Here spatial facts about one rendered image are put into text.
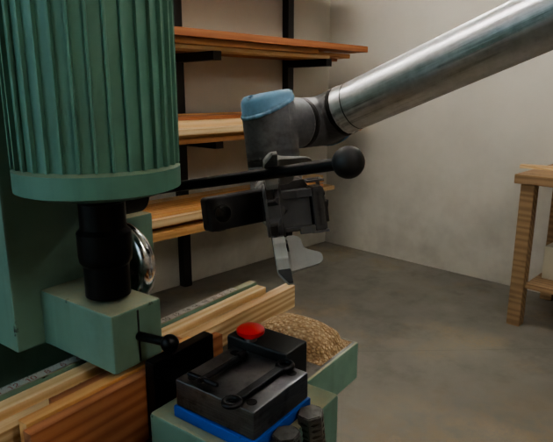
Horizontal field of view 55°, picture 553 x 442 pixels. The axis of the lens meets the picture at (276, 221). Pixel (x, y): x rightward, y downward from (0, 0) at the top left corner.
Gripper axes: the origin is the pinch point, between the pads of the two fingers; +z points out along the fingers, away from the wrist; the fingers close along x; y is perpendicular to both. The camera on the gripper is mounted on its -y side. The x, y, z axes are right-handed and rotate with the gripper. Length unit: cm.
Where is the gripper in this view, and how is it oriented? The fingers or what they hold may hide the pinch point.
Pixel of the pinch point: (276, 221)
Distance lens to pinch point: 61.0
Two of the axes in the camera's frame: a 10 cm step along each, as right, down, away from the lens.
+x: 1.3, 9.8, 1.4
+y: 9.9, -1.3, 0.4
